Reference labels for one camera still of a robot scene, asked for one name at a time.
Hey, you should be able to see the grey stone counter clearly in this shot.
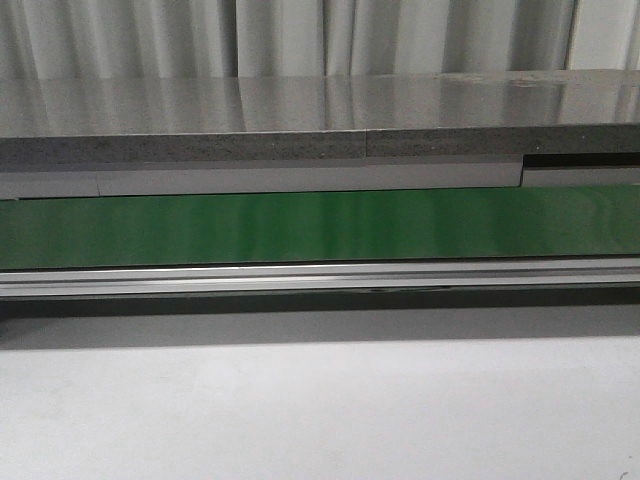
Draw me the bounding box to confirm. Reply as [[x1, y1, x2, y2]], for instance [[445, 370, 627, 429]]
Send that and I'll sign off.
[[0, 69, 640, 201]]

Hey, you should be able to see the aluminium conveyor frame rail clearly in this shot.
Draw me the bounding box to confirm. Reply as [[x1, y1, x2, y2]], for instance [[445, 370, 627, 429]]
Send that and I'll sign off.
[[1, 256, 639, 299]]

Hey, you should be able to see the green conveyor belt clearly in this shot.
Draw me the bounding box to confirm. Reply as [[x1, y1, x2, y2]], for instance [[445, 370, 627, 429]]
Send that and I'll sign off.
[[1, 185, 639, 270]]

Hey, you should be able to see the white curtain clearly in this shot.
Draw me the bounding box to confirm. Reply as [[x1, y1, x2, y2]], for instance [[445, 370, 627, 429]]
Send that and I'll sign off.
[[1, 1, 639, 79]]

